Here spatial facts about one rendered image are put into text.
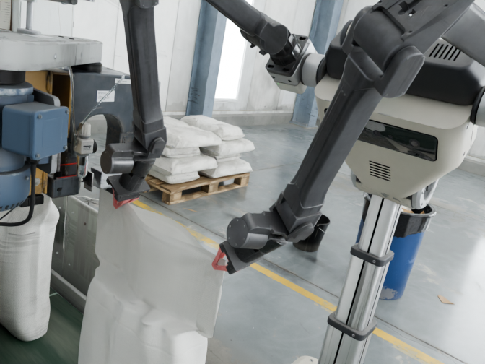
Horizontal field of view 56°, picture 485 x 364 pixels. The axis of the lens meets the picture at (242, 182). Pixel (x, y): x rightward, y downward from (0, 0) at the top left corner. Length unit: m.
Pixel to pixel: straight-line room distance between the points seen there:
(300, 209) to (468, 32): 0.38
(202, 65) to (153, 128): 6.16
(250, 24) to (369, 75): 0.54
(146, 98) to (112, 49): 5.23
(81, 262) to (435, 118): 1.52
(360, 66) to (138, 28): 0.49
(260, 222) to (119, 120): 0.63
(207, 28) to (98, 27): 1.82
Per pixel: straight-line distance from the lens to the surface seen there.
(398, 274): 3.24
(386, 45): 0.61
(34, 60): 0.94
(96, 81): 1.27
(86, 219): 1.98
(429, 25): 0.62
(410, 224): 3.07
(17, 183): 0.99
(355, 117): 0.69
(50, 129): 0.92
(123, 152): 1.10
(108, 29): 6.21
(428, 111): 1.12
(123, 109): 1.33
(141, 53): 0.99
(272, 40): 1.16
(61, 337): 1.82
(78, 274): 2.12
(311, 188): 0.78
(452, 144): 1.12
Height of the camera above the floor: 1.49
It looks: 17 degrees down
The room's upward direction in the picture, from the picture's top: 10 degrees clockwise
